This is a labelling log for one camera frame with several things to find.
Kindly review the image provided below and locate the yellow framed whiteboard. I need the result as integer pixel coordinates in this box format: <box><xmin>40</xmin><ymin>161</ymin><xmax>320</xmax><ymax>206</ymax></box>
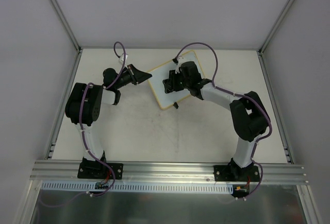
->
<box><xmin>148</xmin><ymin>60</ymin><xmax>190</xmax><ymax>110</ymax></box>

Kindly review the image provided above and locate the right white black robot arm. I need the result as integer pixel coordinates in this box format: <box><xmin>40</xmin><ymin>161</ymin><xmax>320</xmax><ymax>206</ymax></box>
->
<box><xmin>163</xmin><ymin>59</ymin><xmax>271</xmax><ymax>181</ymax></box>

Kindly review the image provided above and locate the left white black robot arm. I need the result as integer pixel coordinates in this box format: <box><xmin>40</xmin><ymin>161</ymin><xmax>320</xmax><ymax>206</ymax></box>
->
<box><xmin>65</xmin><ymin>64</ymin><xmax>152</xmax><ymax>178</ymax></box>

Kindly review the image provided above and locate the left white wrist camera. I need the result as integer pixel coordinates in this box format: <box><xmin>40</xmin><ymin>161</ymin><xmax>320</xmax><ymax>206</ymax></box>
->
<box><xmin>119</xmin><ymin>53</ymin><xmax>128</xmax><ymax>67</ymax></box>

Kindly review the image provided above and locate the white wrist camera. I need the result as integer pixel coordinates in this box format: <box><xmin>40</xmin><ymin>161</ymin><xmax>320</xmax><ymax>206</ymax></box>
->
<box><xmin>172</xmin><ymin>56</ymin><xmax>187</xmax><ymax>66</ymax></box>
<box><xmin>119</xmin><ymin>53</ymin><xmax>128</xmax><ymax>67</ymax></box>

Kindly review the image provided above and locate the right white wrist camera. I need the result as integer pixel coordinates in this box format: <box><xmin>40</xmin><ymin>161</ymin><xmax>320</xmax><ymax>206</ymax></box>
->
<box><xmin>172</xmin><ymin>56</ymin><xmax>187</xmax><ymax>66</ymax></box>

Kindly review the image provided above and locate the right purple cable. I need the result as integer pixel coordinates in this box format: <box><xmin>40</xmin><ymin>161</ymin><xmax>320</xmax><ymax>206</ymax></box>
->
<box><xmin>172</xmin><ymin>43</ymin><xmax>273</xmax><ymax>204</ymax></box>

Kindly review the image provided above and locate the purple cable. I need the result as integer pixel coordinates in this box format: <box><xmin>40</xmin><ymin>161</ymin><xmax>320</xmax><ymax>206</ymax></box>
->
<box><xmin>172</xmin><ymin>43</ymin><xmax>273</xmax><ymax>204</ymax></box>
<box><xmin>38</xmin><ymin>41</ymin><xmax>128</xmax><ymax>207</ymax></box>

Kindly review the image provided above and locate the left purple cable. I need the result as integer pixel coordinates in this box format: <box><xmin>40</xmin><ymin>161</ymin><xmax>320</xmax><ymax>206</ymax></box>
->
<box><xmin>38</xmin><ymin>41</ymin><xmax>128</xmax><ymax>207</ymax></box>

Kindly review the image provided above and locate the right aluminium frame post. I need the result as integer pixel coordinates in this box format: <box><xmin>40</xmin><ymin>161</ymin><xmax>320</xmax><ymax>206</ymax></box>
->
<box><xmin>258</xmin><ymin>0</ymin><xmax>296</xmax><ymax>55</ymax></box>

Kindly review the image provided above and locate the aluminium frame post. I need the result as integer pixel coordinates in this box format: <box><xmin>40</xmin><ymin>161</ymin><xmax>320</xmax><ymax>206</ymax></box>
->
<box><xmin>258</xmin><ymin>0</ymin><xmax>296</xmax><ymax>55</ymax></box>
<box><xmin>49</xmin><ymin>0</ymin><xmax>81</xmax><ymax>52</ymax></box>

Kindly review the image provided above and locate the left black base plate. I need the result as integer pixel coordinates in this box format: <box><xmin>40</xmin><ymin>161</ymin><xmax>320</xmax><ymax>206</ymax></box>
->
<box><xmin>77</xmin><ymin>158</ymin><xmax>124</xmax><ymax>180</ymax></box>

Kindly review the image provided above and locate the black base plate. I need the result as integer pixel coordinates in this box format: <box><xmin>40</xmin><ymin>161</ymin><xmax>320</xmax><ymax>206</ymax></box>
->
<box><xmin>77</xmin><ymin>158</ymin><xmax>124</xmax><ymax>180</ymax></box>
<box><xmin>213</xmin><ymin>164</ymin><xmax>260</xmax><ymax>182</ymax></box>

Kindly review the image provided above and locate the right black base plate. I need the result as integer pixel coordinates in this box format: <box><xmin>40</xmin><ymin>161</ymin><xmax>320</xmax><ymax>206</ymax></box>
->
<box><xmin>213</xmin><ymin>164</ymin><xmax>260</xmax><ymax>182</ymax></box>

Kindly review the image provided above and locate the aluminium mounting rail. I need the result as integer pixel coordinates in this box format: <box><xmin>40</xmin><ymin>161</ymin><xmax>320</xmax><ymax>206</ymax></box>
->
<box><xmin>29</xmin><ymin>160</ymin><xmax>309</xmax><ymax>185</ymax></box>

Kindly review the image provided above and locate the left aluminium frame post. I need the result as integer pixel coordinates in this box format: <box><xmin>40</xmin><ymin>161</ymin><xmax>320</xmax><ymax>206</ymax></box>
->
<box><xmin>49</xmin><ymin>0</ymin><xmax>81</xmax><ymax>52</ymax></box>

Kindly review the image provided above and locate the white slotted cable duct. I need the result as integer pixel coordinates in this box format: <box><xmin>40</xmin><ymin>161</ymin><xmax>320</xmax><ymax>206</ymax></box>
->
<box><xmin>41</xmin><ymin>181</ymin><xmax>234</xmax><ymax>195</ymax></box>

